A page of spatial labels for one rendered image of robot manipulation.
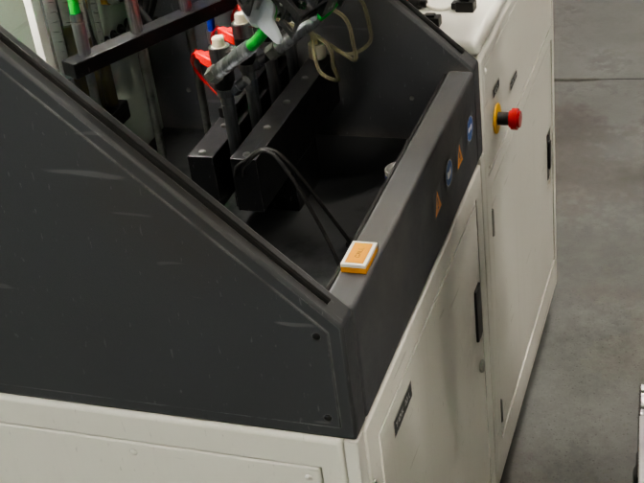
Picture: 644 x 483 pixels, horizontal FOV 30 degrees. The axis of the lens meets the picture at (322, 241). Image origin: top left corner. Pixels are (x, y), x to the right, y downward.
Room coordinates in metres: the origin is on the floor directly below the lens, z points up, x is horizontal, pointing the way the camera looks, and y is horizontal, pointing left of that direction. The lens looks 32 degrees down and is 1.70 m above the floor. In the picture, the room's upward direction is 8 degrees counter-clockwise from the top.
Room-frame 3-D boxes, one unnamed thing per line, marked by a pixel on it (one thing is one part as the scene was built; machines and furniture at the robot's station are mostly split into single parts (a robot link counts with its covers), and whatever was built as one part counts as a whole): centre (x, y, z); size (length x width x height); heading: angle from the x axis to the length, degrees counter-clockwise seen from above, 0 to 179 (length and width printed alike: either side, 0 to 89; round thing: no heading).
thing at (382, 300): (1.37, -0.12, 0.87); 0.62 x 0.04 x 0.16; 158
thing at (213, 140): (1.57, 0.05, 0.91); 0.34 x 0.10 x 0.15; 158
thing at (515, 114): (1.77, -0.33, 0.80); 0.05 x 0.04 x 0.05; 158
